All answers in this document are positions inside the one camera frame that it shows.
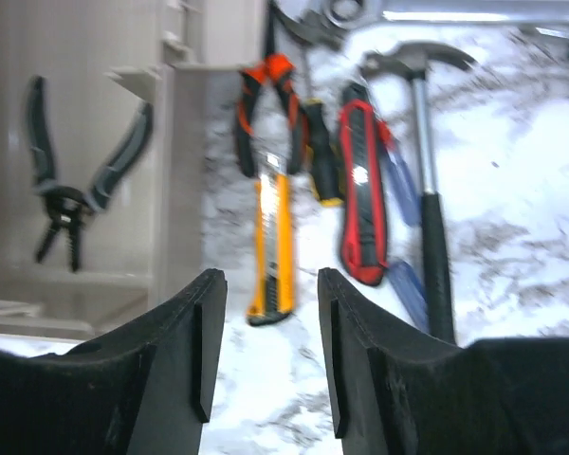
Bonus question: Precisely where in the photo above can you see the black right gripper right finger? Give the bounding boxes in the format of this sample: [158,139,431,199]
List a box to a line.
[318,268,569,455]

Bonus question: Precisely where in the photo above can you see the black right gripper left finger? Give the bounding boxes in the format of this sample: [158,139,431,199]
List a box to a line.
[0,269,228,454]

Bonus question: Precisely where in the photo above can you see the grey black wire stripper pliers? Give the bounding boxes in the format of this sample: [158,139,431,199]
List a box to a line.
[25,75,154,273]

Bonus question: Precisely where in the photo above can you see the red black utility knife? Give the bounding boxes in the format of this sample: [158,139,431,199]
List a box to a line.
[336,82,389,286]

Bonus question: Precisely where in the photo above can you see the translucent grey-brown toolbox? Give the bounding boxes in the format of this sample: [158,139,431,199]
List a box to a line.
[0,1,264,339]

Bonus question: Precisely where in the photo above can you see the black-handled claw hammer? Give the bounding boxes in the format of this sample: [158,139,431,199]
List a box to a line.
[360,41,476,344]

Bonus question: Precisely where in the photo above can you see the yellow black utility knife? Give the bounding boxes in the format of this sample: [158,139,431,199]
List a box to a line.
[247,153,295,327]

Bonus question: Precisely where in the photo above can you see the yellow black screwdriver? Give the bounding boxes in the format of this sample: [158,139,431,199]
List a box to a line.
[301,46,345,209]

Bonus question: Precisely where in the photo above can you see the orange black long-nose pliers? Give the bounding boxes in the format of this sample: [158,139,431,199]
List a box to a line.
[233,1,309,178]

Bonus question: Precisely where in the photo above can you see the chrome ratchet wrench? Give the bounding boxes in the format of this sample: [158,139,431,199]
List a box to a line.
[320,0,569,30]

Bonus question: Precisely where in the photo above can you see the blue handled screwdriver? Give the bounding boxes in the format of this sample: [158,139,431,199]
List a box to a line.
[377,119,421,227]

